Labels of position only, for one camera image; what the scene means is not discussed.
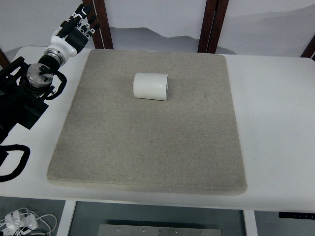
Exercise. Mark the dark wooden frame post right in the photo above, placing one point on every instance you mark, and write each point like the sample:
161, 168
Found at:
213, 19

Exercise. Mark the black desk control panel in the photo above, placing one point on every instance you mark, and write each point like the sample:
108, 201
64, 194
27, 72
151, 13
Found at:
297, 215

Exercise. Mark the white ribbed cup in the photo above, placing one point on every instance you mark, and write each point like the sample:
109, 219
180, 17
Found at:
151, 86

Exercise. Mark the grey felt mat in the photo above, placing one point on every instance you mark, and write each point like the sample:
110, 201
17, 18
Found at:
187, 144

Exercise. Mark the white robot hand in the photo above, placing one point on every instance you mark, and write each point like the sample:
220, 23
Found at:
68, 42

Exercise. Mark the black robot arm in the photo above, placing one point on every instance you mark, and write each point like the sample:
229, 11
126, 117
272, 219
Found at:
24, 88

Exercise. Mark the dark wooden post far left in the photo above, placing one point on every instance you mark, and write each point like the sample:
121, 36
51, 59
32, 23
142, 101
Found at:
4, 62

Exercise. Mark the dark wooden post far right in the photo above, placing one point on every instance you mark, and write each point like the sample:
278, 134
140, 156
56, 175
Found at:
309, 51

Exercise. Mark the white power adapter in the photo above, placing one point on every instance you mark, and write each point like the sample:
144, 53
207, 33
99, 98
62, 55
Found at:
17, 220

